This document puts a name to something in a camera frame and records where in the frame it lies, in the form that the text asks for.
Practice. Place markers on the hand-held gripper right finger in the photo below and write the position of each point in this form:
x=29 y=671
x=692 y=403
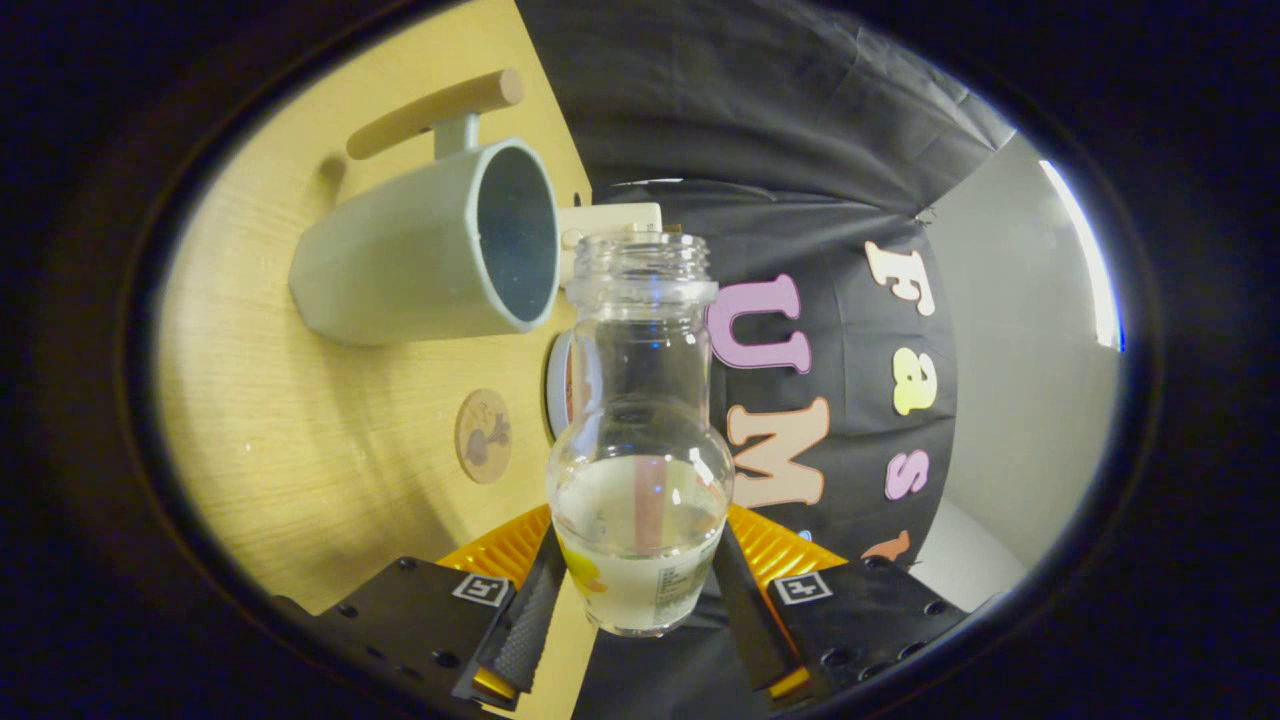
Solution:
x=745 y=610

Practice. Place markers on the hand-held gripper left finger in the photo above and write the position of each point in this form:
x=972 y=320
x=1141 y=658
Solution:
x=525 y=625

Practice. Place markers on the clear glass juice bottle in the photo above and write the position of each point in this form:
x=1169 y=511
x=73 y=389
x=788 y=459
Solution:
x=640 y=560

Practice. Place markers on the round cork coaster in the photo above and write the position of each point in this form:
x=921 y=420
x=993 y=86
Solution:
x=483 y=437

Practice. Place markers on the blue plate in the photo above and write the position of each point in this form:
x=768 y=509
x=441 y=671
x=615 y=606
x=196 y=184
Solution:
x=556 y=385

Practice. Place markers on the wooden table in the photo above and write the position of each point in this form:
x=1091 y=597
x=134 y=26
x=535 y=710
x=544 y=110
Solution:
x=280 y=430

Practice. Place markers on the white toaster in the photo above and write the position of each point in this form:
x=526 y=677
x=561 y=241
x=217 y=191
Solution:
x=612 y=218

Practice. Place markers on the black backdrop cloth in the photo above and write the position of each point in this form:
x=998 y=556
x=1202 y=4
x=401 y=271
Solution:
x=750 y=120

